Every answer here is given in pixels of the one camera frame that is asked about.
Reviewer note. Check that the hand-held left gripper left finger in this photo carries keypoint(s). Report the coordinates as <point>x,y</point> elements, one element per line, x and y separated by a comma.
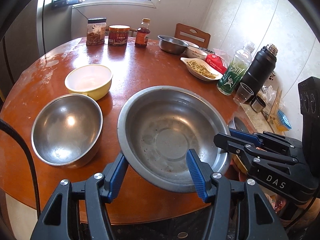
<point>117,177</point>

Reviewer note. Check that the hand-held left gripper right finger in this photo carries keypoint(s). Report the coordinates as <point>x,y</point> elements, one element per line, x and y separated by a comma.
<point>197,175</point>

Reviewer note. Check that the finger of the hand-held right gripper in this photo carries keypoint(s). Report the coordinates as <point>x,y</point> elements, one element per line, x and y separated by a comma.
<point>232,143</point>
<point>243,134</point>

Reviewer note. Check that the small round steel plate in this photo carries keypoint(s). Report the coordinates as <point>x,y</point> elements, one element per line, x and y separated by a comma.
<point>237,125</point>

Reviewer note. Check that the wide steel basin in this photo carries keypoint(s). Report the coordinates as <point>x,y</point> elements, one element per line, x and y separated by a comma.
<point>160,120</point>

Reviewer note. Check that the deep steel bowl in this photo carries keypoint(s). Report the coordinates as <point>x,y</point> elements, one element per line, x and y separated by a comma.
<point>67,130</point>

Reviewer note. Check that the yellow ceramic bowl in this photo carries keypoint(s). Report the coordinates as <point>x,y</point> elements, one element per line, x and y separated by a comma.
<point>87,80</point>

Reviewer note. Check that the person's right hand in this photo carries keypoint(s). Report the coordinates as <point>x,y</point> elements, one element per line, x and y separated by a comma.
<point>310,212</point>

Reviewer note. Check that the pink cloth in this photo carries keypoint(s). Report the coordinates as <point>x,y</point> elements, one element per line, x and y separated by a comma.
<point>278,203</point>

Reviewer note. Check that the steel thermos lid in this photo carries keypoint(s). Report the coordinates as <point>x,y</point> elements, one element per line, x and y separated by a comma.
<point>257,105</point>

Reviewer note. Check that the clear plastic cup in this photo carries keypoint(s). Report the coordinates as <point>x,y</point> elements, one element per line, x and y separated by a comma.
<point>243,93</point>

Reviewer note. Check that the wooden clips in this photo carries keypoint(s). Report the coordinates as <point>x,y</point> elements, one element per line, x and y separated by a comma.
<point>275,107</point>

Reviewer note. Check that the blue paper liners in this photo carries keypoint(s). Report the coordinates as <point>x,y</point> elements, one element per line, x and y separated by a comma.
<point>283,120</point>

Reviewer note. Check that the green label plastic bottle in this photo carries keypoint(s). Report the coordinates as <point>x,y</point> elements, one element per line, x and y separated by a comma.
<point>231,80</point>

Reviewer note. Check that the black thermos flask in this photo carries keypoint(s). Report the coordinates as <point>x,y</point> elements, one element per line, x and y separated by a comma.
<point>257,72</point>

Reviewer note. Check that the red berry decoration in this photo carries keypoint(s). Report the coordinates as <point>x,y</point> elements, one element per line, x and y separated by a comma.
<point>272,75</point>

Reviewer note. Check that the red tissue packet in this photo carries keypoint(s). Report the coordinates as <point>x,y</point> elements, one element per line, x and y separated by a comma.
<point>215,61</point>

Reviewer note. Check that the white oval dish with food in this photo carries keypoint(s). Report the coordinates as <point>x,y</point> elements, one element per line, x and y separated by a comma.
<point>200,67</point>

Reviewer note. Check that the white bowl with red food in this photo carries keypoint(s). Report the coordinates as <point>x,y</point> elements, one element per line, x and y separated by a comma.
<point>197,53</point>

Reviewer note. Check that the small steel bowl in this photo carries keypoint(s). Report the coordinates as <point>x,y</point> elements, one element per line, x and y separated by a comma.
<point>172,43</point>

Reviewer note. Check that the wooden chair carved back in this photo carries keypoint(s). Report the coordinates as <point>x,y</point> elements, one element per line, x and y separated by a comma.
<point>182,31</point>

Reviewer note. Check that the red label jar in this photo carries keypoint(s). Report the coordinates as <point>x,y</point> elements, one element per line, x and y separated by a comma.
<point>118,37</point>

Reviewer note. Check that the brown sauce bottle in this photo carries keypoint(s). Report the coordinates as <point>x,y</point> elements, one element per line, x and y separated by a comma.
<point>142,36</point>

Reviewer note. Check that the clear jar black lid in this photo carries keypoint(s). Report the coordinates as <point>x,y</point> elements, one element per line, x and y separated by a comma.
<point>96,32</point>

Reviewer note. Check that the grey refrigerator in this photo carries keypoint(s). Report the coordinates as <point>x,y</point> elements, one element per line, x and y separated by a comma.
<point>22,42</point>

